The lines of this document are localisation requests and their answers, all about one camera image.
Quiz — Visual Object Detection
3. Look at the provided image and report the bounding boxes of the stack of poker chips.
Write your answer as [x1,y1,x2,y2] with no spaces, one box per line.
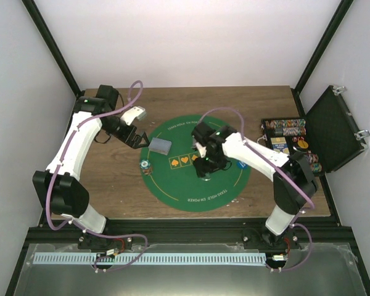
[139,159,152,176]

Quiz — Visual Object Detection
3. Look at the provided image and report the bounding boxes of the blue small blind button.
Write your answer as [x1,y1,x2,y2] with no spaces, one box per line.
[236,160,248,170]

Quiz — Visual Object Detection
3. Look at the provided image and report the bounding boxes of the orange big blind button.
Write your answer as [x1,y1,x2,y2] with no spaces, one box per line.
[297,140,309,149]

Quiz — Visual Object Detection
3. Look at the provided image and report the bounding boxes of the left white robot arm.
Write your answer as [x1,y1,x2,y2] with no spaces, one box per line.
[32,80,149,249]

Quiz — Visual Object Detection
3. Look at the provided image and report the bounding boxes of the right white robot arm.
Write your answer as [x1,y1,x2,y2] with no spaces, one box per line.
[191,121,318,249]

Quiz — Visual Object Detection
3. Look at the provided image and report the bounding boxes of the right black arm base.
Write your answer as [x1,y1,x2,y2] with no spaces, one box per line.
[241,228,299,250]

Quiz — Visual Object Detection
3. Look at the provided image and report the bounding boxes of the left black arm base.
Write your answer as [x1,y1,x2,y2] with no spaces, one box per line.
[78,233,132,252]

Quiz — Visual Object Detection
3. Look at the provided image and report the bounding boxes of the blue playing card deck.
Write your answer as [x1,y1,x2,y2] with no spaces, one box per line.
[148,138,172,155]

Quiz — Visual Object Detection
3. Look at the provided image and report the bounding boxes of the round green poker mat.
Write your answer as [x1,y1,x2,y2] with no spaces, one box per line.
[140,115,252,212]

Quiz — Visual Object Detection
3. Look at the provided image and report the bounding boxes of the top chip row in case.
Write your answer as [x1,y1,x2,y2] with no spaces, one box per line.
[265,118,306,129]

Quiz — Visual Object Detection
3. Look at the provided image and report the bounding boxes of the chip row in case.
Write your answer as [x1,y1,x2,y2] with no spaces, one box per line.
[310,163,323,174]
[306,154,319,164]
[273,126,306,136]
[265,118,306,129]

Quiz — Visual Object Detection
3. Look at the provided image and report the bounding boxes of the boxed card deck in case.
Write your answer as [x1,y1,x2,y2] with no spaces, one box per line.
[271,137,290,155]

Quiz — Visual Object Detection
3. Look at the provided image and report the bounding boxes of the bottom chip row in case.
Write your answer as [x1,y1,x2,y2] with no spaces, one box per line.
[310,163,323,174]

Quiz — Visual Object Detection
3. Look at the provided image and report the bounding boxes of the black poker set case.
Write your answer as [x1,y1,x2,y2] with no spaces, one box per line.
[261,85,370,176]

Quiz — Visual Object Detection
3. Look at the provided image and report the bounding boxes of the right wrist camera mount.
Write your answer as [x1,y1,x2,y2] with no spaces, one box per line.
[193,140,207,158]

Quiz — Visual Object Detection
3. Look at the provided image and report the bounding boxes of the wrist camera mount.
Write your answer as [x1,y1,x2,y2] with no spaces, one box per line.
[193,140,207,158]
[120,106,147,126]

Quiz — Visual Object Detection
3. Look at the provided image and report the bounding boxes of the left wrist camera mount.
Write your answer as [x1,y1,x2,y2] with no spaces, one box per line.
[120,106,147,126]

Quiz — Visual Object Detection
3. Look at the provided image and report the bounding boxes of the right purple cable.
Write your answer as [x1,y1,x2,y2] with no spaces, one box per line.
[200,107,315,272]

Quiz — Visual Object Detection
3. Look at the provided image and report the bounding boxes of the purple cable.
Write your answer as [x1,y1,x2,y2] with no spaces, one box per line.
[200,107,315,272]
[46,80,149,274]

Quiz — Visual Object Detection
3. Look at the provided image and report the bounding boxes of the light blue slotted cable duct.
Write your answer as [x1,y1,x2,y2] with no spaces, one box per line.
[32,252,266,266]

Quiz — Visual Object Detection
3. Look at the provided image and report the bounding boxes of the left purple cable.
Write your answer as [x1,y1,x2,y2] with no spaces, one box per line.
[46,80,149,274]

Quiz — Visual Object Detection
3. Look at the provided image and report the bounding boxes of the black aluminium frame rail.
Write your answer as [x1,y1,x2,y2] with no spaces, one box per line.
[27,217,352,244]

